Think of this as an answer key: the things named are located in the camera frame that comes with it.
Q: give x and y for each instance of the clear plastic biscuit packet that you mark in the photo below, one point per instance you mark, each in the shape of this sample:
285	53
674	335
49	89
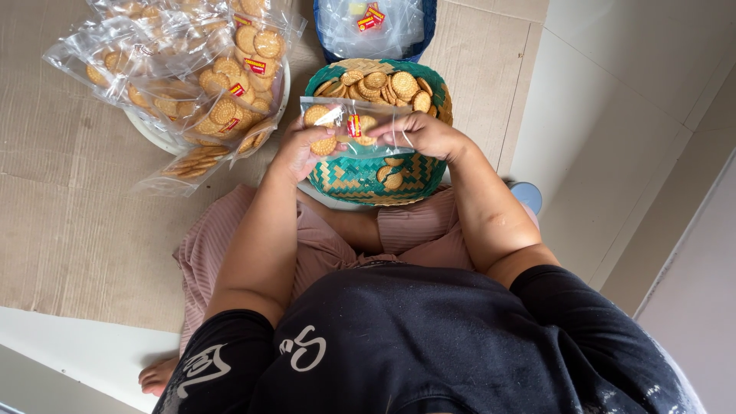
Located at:
351	109

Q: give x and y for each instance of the person's right hand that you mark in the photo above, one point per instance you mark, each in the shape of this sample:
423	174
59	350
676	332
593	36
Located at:
431	138

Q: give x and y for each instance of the blue plastic basket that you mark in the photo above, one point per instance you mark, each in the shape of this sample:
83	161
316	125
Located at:
422	29

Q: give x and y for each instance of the person's left hand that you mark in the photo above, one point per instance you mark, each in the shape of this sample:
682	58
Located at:
296	158

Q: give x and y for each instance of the pink ribbed trousers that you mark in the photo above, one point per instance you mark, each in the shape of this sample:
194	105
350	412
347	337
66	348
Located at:
322	241

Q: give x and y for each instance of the white plastic basin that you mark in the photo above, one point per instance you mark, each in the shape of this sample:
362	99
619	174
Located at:
150	135

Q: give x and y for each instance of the heap of empty clear bags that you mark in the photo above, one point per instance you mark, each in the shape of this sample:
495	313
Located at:
371	26

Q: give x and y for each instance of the black printed shirt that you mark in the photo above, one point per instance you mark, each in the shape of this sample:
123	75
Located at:
437	345

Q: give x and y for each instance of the brown cardboard floor mat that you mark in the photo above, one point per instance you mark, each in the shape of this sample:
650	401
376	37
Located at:
86	218

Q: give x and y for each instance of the person's left fingers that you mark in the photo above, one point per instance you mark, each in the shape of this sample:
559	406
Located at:
322	133

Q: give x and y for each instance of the person's right fingers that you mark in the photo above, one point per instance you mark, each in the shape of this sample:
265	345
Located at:
391	127

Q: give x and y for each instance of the green woven bamboo basket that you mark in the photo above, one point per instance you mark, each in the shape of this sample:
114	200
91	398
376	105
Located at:
356	178

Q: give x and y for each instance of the person's bare foot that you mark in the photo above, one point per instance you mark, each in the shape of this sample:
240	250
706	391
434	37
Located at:
156	376

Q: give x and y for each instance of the light blue round lid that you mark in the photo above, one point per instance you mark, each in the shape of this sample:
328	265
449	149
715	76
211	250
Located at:
528	195

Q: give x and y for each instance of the pile of loose biscuits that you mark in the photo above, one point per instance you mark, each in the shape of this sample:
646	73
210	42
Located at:
379	86

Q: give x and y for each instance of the round golden biscuit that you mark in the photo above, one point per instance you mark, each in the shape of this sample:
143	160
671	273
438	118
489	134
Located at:
325	147
365	138
315	115

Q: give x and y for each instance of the heap of filled biscuit packets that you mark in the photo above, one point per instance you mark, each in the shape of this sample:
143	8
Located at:
218	86

